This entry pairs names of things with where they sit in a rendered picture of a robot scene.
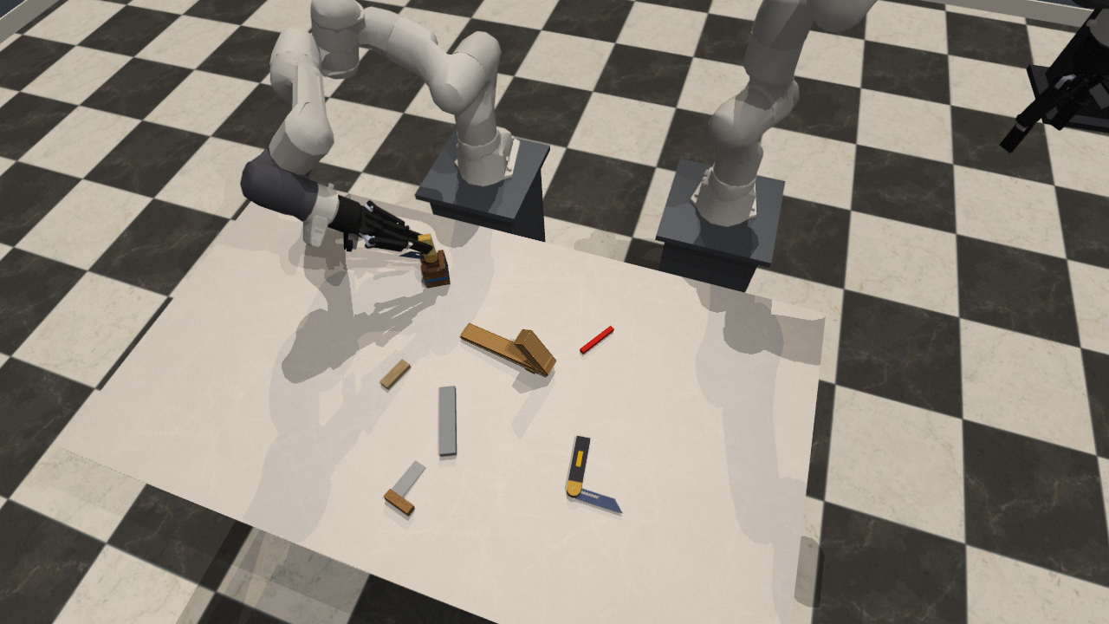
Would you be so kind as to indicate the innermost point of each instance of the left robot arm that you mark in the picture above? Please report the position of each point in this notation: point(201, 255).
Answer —
point(778, 33)

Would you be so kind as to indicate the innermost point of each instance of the red rectangular bar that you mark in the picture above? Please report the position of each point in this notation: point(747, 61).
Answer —
point(597, 339)

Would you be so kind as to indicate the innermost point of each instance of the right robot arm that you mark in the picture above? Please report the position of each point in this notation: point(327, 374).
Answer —
point(463, 84)

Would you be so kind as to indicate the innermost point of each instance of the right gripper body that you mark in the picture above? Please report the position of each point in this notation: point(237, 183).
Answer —
point(350, 218)

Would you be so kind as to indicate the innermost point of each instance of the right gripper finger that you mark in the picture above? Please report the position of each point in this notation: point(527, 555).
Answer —
point(383, 216)
point(379, 240)

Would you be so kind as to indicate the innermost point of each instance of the black sliding bevel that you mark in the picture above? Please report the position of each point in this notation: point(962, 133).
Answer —
point(576, 476)

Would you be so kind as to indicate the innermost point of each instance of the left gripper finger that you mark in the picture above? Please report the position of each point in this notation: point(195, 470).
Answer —
point(1072, 106)
point(1055, 92)

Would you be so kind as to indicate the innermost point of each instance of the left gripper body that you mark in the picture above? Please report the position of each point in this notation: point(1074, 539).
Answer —
point(1090, 58)

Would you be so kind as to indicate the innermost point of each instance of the brown wooden v-shaped frame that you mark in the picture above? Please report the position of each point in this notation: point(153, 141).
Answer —
point(527, 350)

